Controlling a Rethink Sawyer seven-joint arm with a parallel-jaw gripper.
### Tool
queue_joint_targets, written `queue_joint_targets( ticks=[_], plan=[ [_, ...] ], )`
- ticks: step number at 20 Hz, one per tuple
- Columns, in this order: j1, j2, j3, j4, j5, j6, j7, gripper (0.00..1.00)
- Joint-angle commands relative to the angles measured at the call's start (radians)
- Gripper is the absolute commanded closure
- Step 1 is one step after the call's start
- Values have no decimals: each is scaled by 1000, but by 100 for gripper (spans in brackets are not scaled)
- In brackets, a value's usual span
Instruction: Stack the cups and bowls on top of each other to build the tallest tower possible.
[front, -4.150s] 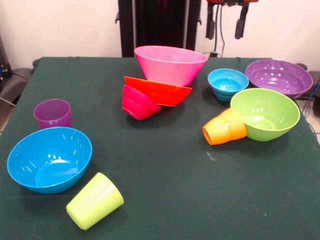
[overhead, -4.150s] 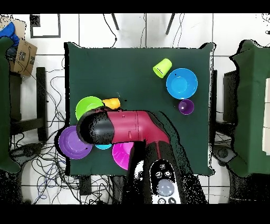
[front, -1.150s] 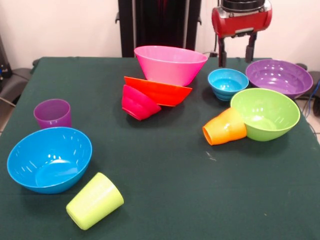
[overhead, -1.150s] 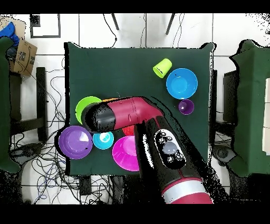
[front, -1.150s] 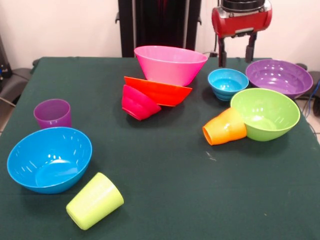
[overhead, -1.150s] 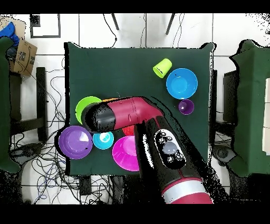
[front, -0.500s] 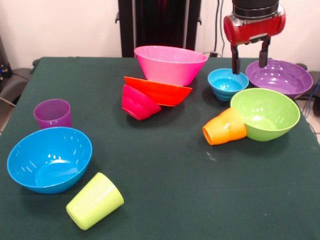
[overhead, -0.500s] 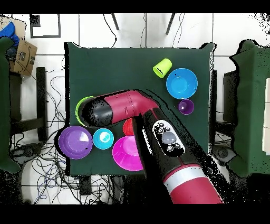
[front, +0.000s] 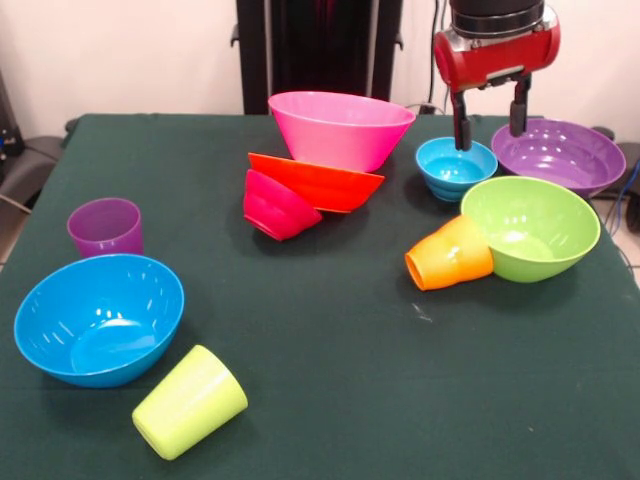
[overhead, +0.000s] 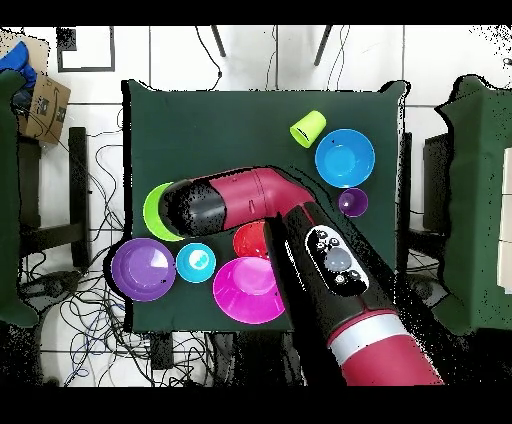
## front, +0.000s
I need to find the large orange-red bowl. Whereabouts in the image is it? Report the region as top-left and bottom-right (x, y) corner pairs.
(247, 152), (386, 215)

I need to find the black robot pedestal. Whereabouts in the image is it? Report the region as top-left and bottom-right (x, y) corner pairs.
(230, 0), (404, 116)

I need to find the purple cup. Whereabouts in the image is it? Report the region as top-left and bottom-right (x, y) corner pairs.
(66, 197), (145, 260)

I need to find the large blue bowl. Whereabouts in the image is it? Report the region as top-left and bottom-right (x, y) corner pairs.
(13, 253), (186, 390)

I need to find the small red-pink bowl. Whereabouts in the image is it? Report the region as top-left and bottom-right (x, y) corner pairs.
(243, 168), (324, 243)

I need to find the dark green tablecloth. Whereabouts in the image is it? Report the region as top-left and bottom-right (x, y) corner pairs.
(0, 113), (640, 480)

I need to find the large purple bowl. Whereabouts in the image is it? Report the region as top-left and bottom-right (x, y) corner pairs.
(490, 118), (627, 199)

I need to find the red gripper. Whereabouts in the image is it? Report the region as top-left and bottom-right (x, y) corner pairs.
(432, 5), (562, 152)

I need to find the large pink bowl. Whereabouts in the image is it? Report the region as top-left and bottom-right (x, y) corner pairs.
(267, 90), (417, 174)

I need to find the orange cup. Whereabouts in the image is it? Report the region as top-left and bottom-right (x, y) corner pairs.
(404, 214), (495, 292)

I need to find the small blue bowl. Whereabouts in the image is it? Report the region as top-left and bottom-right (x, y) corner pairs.
(415, 136), (499, 203)

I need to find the green cup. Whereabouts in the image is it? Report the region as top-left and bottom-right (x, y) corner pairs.
(131, 344), (250, 462)

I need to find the blue cable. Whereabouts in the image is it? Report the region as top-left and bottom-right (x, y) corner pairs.
(604, 159), (640, 236)

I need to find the black wall cable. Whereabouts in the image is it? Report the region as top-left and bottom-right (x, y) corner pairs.
(427, 0), (451, 115)

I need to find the large green bowl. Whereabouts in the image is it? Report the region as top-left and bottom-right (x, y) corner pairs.
(460, 175), (602, 284)

